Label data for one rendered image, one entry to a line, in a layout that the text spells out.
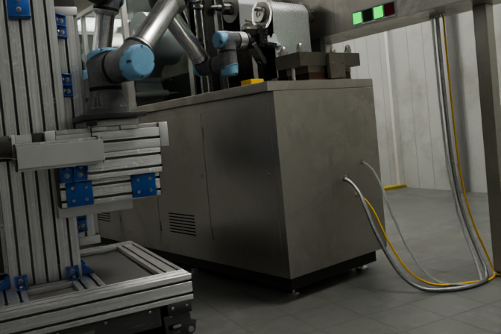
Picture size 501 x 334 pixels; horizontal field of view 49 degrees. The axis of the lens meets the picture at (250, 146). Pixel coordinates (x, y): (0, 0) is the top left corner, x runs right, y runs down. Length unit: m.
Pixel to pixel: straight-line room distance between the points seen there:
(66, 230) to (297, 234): 0.90
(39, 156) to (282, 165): 0.92
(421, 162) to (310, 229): 3.27
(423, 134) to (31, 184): 4.02
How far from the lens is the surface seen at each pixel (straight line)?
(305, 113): 2.30
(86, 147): 1.84
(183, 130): 2.73
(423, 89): 5.40
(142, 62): 1.92
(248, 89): 2.26
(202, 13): 2.83
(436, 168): 5.36
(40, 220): 2.17
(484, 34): 2.50
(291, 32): 2.67
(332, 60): 2.52
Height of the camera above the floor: 0.71
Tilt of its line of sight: 2 degrees down
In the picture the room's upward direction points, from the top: 5 degrees counter-clockwise
